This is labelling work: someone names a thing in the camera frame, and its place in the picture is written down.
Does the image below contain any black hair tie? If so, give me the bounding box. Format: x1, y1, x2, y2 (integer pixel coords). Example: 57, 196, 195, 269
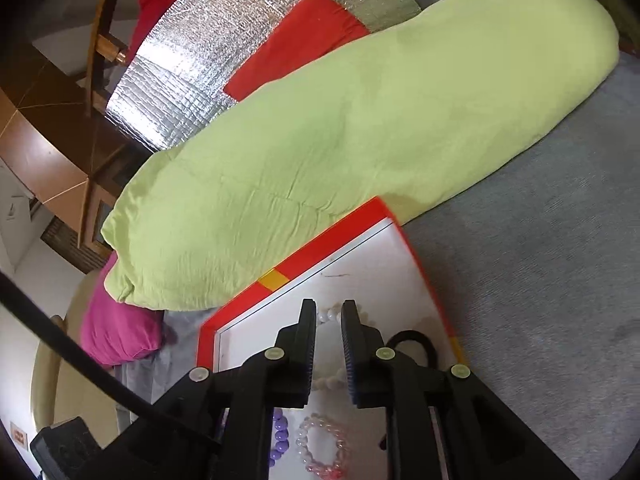
384, 329, 440, 369

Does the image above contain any magenta pillow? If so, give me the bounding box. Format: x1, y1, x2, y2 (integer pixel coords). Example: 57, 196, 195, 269
79, 252, 166, 366

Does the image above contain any purple bead bracelet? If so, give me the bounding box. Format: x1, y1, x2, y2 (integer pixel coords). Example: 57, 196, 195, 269
269, 407, 291, 469

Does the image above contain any white bead bracelet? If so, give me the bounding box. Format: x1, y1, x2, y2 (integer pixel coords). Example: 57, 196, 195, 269
313, 302, 371, 392

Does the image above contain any green pillow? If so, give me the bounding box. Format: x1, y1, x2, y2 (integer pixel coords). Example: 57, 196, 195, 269
100, 0, 624, 311

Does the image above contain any beige leather sofa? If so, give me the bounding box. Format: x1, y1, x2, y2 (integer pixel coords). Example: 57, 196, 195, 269
30, 269, 132, 437

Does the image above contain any red pillow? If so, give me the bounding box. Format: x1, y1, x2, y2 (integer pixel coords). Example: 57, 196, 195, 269
223, 0, 371, 104

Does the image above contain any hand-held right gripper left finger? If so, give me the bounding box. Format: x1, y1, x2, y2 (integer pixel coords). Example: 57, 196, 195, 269
111, 298, 318, 480

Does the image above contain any red jewelry box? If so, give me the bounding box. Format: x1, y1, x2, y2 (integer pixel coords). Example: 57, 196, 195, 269
195, 196, 471, 480

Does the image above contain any black cable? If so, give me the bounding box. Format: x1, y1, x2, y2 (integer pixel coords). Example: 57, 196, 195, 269
0, 270, 222, 454

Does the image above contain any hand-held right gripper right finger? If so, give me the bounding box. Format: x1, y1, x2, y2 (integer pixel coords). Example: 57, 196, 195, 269
341, 300, 580, 480

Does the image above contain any brown woven panel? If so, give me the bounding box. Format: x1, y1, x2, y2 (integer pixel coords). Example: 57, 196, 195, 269
41, 219, 110, 272

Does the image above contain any clear pink bead bracelet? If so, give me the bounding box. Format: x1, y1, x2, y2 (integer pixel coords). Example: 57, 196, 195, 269
295, 412, 350, 479

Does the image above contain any wall socket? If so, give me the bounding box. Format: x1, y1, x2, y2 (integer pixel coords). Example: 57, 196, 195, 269
9, 422, 29, 457

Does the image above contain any silver foil mat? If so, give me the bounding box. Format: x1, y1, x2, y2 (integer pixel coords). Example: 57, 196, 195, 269
104, 0, 422, 156

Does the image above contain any wooden chair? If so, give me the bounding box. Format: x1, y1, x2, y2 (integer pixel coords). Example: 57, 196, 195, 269
81, 0, 147, 119

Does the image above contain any grey blanket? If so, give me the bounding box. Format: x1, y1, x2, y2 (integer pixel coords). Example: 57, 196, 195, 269
114, 52, 640, 480

